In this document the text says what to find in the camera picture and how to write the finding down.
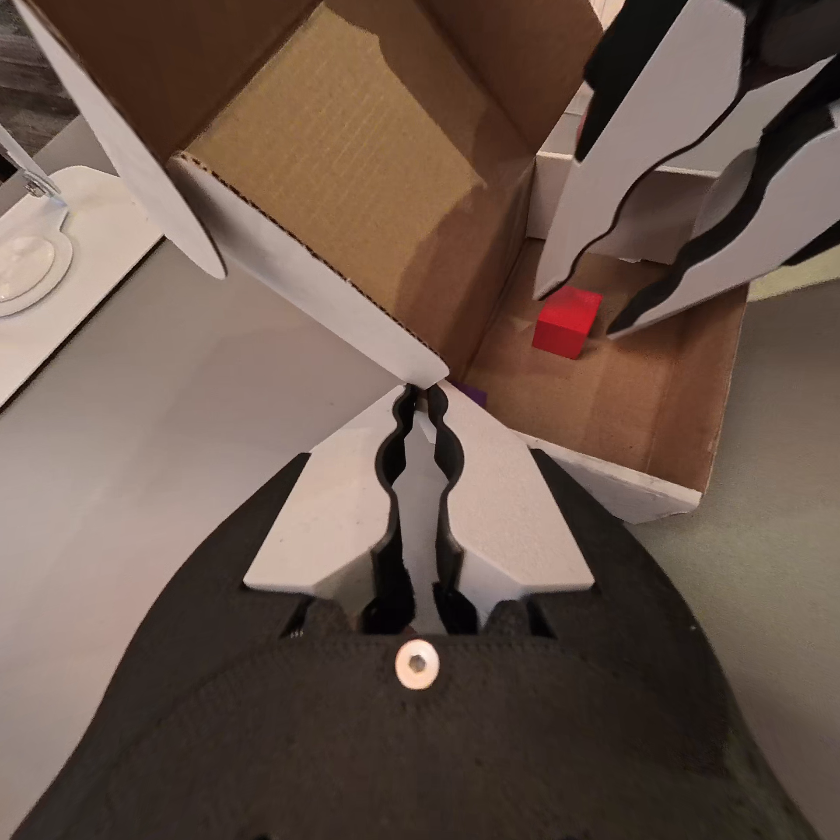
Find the purple cube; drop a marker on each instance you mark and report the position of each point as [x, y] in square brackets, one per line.
[472, 396]

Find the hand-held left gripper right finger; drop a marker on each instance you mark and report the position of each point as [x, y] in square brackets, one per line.
[518, 525]

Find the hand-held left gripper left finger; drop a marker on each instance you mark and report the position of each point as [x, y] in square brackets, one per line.
[315, 525]

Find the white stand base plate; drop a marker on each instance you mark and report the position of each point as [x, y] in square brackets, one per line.
[98, 262]

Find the white cardboard box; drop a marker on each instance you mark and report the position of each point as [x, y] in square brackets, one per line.
[656, 407]

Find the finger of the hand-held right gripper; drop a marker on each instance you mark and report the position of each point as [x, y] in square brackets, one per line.
[669, 85]
[774, 223]

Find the red cube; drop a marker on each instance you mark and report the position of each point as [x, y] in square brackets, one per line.
[564, 325]

